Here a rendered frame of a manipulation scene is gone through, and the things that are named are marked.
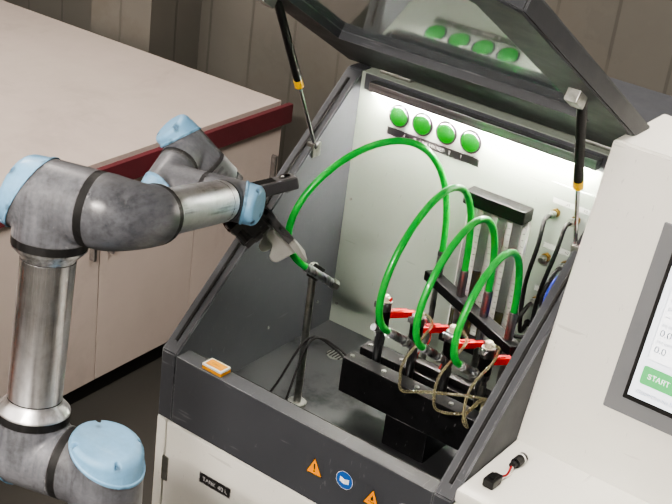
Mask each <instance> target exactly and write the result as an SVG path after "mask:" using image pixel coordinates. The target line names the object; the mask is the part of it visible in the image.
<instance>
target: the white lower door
mask: <svg viewBox="0 0 672 504"><path fill-rule="evenodd" d="M161 479H163V493H162V504H316V503H315V502H313V501H311V500H309V499H307V498H306V497H304V496H302V495H300V494H299V493H297V492H295V491H293V490H292V489H290V488H288V487H286V486H285V485H283V484H281V483H279V482H278V481H276V480H274V479H272V478H270V477H269V476H267V475H265V474H263V473H262V472H260V471H258V470H256V469H255V468H253V467H251V466H249V465H248V464H246V463H244V462H242V461H241V460H239V459H237V458H235V457H233V456H232V455H230V454H228V453H226V452H225V451H223V450H221V449H219V448H218V447H216V446H214V445H212V444H211V443H209V442H207V441H205V440H204V439H202V438H200V437H198V436H196V435H195V434H193V433H191V432H189V431H188V430H186V429H184V428H182V427H181V426H179V425H177V424H175V423H174V422H172V421H168V424H167V438H166V451H165V455H162V467H161Z"/></svg>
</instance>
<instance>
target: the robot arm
mask: <svg viewBox="0 0 672 504"><path fill-rule="evenodd" d="M156 141H157V142H158V144H159V145H160V147H161V148H163V150H162V151H161V153H160V155H159V157H158V158H157V159H156V161H155V162H154V164H153V165H152V167H151V168H150V169H149V171H148V172H146V173H145V175H144V177H143V179H142V181H141V182H140V181H137V180H134V179H130V178H127V177H124V176H121V175H118V174H115V173H111V172H106V171H102V170H98V169H95V168H91V167H87V166H83V165H79V164H75V163H72V162H68V161H64V160H60V158H58V157H47V156H42V155H37V154H33V155H28V156H26V157H24V158H22V159H20V160H19V161H18V162H17V163H16V164H15V165H14V166H13V167H12V168H11V169H10V171H9V173H8V174H7V175H6V177H5V179H4V181H3V183H2V185H1V187H0V222H1V223H2V224H4V225H5V226H6V227H11V236H10V245H11V247H12V248H13V249H14V250H15V251H16V252H17V253H18V254H19V264H18V275H17V286H16V298H15V309H14V320H13V332H12V343H11V354H10V366H9V377H8V388H7V394H6V395H5V396H3V397H2V398H0V480H1V481H3V482H4V483H7V484H12V485H17V486H20V487H23V488H26V489H29V490H32V491H35V492H38V493H41V494H44V495H47V496H50V497H53V498H56V499H59V500H62V501H65V502H67V503H68V504H142V496H143V481H144V476H145V471H146V465H145V460H144V447H143V444H142V442H141V440H140V438H139V437H138V436H137V435H136V434H135V433H134V432H133V431H132V430H130V429H129V428H127V427H126V426H124V425H121V424H119V423H116V422H112V421H106V420H101V423H98V422H97V421H96V420H94V421H88V422H85V423H83V424H81V425H79V426H78V427H77V426H74V425H71V424H70V416H71V406H70V405H69V403H68V402H67V401H66V400H65V399H64V398H63V390H64V380H65V371H66V361H67V352H68V342H69V332H70V323H71V313H72V304H73V294H74V284H75V275H76V265H77V260H78V259H80V258H81V257H82V256H84V255H85V254H86V253H87V252H88V248H91V249H94V250H100V251H111V252H116V251H133V250H141V249H147V248H153V247H157V246H161V245H165V244H167V243H169V242H171V241H173V240H174V239H175V238H176V237H177V236H178V235H179V234H181V233H185V232H189V231H193V230H197V229H201V228H205V227H209V226H213V225H217V224H221V223H223V225H224V227H225V228H226V227H227V228H228V229H227V228H226V229H227V231H228V232H229V233H230V232H231V234H232V235H234V236H235V237H236V238H237V240H238V241H239V242H240V243H241V244H242V245H243V246H244V245H245V246H246V247H247V248H248V249H249V248H250V247H251V246H252V245H253V244H254V243H257V242H259V241H260V240H261V239H262V240H261V242H260V244H259V249H260V250H261V251H262V252H266V251H268V250H270V249H271V252H270V255H269V257H270V259H271V260H272V261H273V262H279V261H281V260H283V259H285V258H287V257H288V256H290V255H292V254H294V253H296V254H297V255H298V256H299V257H300V258H301V259H302V260H303V261H304V262H306V261H307V257H306V253H305V250H304V249H303V248H302V247H301V245H300V244H299V243H298V242H297V241H296V240H295V239H294V237H293V236H292V235H291V234H290V233H289V232H288V231H287V230H286V229H285V228H284V226H283V225H282V224H281V223H280V222H279V221H278V220H277V219H276V218H277V217H276V215H275V214H274V213H273V212H272V211H271V210H270V209H269V208H268V207H267V206H266V205H265V201H266V197H268V196H272V195H277V194H281V193H289V192H291V191H293V190H297V189H299V188H300V184H299V179H298V177H296V176H295V175H293V174H291V173H289V174H288V173H284V174H281V175H280V176H276V177H272V178H267V179H263V180H259V181H255V182H249V181H243V176H242V175H241V174H240V173H239V172H238V171H237V168H236V167H235V166H234V165H233V164H232V163H231V162H230V161H229V160H228V158H227V157H226V156H225V155H224V154H223V153H222V152H221V151H220V150H219V149H218V148H217V146H216V145H215V144H214V143H213V142H212V141H211V140H210V139H209V138H208V136H207V135H206V134H205V133H204V132H203V131H202V130H201V127H199V126H198V125H197V124H196V123H195V122H194V121H193V120H192V119H190V118H189V117H188V116H187V115H185V114H180V115H177V116H175V117H174V118H172V119H171V120H169V121H168V122H167V123H166V124H165V125H164V126H163V127H162V128H161V129H160V130H159V132H158V133H157V136H156ZM269 227H270V228H271V229H269ZM251 237H252V238H251Z"/></svg>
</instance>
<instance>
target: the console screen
mask: <svg viewBox="0 0 672 504"><path fill-rule="evenodd" d="M603 405H604V406H607V407H609V408H611V409H613V410H615V411H618V412H620V413H622V414H624V415H626V416H629V417H631V418H633V419H635V420H637V421H640V422H642V423H644V424H646V425H648V426H651V427H653V428H655V429H657V430H659V431H662V432H664V433H666V434H668V435H671V436H672V224H671V223H669V222H665V223H664V226H663V229H662V232H661V235H660V238H659V241H658V244H657V247H656V250H655V252H654V255H653V258H652V261H651V264H650V267H649V270H648V273H647V276H646V279H645V282H644V285H643V288H642V291H641V293H640V296H639V299H638V302H637V305H636V308H635V311H634V314H633V317H632V320H631V323H630V326H629V329H628V332H627V334H626V337H625V340H624V343H623V346H622V349H621V352H620V355H619V358H618V361H617V364H616V367H615V370H614V372H613V375H612V378H611V381H610V384H609V387H608V390H607V393H606V396H605V399H604V402H603Z"/></svg>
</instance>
